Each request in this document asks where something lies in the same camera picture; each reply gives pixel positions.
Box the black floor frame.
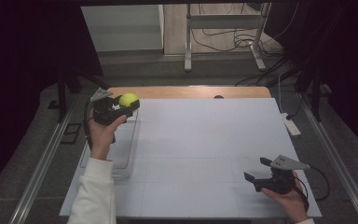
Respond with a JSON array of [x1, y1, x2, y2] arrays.
[[60, 122, 83, 146]]

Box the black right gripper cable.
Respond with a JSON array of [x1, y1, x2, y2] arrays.
[[295, 165, 331, 213]]

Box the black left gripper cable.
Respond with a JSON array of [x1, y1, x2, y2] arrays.
[[83, 98, 95, 151]]

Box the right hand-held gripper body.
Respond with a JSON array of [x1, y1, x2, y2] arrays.
[[253, 154, 311, 196]]

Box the clear plastic container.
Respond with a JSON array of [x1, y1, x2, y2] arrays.
[[79, 111, 142, 181]]

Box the black stand legs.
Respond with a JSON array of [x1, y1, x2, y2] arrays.
[[48, 66, 111, 123], [294, 61, 325, 123]]

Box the tangle of black floor cables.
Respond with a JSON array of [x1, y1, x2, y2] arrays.
[[191, 2, 300, 58]]

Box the white power strip cable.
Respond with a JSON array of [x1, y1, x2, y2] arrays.
[[277, 72, 286, 115]]

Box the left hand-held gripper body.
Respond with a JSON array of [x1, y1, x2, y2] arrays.
[[89, 87, 129, 127]]

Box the yellow tennis ball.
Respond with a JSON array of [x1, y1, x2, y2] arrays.
[[118, 91, 140, 108]]

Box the person's right hand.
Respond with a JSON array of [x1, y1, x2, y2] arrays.
[[260, 170, 310, 224]]

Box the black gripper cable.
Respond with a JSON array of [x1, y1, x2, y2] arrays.
[[295, 165, 331, 213], [83, 98, 95, 151]]

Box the aluminium floor rail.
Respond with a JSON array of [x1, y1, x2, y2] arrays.
[[298, 91, 358, 224], [8, 104, 76, 224]]

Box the dark curtain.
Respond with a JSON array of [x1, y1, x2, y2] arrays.
[[0, 0, 104, 201], [264, 0, 358, 161]]

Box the white power strip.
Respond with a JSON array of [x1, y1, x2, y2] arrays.
[[281, 112, 302, 137]]

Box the white metal stand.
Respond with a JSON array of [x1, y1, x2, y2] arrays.
[[183, 2, 272, 73]]

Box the person's left hand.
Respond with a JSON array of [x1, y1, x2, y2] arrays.
[[87, 114, 128, 161]]

